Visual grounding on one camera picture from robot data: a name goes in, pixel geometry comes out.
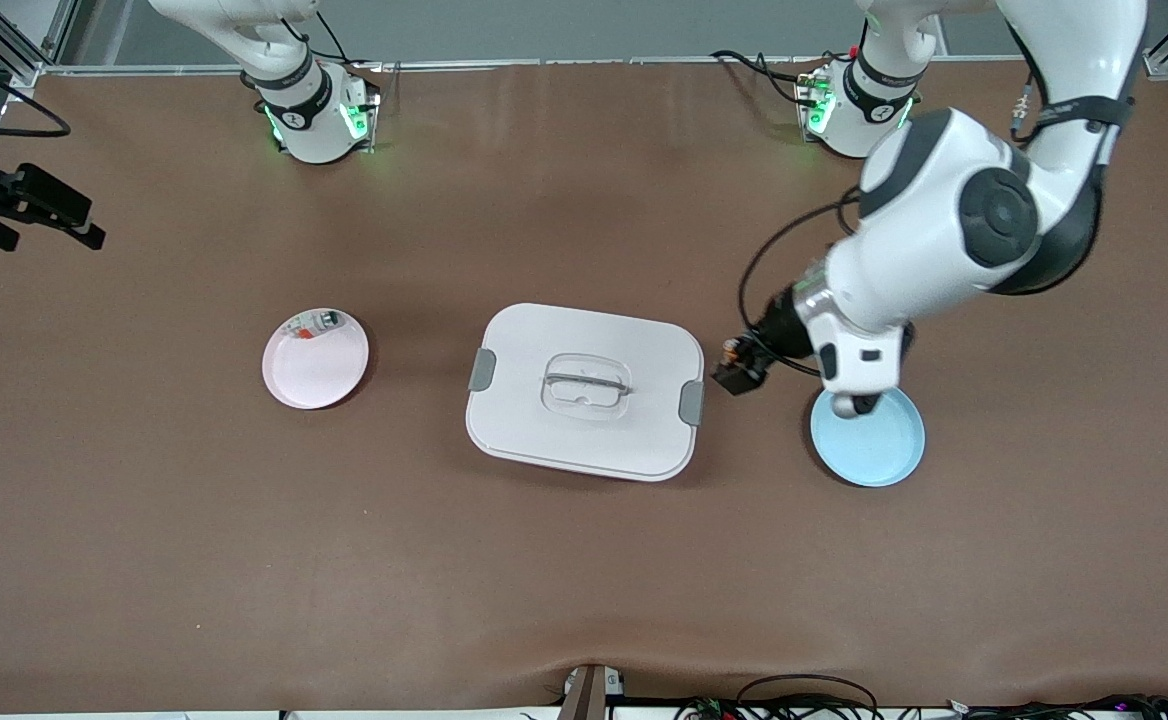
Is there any black cable bundle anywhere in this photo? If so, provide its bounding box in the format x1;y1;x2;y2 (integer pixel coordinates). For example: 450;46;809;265
949;693;1168;720

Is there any black arm base cable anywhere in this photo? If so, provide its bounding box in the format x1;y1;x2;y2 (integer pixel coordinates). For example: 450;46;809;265
710;48;830;106
279;8;387;73

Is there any white lidded storage box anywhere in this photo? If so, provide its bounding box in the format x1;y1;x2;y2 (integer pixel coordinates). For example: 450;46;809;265
465;302;706;484

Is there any clear box lid handle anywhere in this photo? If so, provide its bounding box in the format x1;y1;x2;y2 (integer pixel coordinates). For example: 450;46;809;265
542;372;632;397

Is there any camera mount post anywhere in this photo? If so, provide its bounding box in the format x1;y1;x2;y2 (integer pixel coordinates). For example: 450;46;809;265
558;664;627;720

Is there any black looped cable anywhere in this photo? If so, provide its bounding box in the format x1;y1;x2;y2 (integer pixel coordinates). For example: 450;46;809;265
736;674;881;720

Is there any black orange switch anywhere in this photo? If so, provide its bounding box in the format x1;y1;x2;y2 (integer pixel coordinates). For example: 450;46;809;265
711;338;771;398

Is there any pink round plate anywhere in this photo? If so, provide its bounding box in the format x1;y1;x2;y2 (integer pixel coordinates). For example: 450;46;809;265
262;308;371;411

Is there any blue round plate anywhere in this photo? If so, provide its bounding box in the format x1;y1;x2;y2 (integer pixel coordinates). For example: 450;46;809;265
810;385;927;489

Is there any green white push button switch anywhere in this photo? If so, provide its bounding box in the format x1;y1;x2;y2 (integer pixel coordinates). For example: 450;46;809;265
284;310;346;344

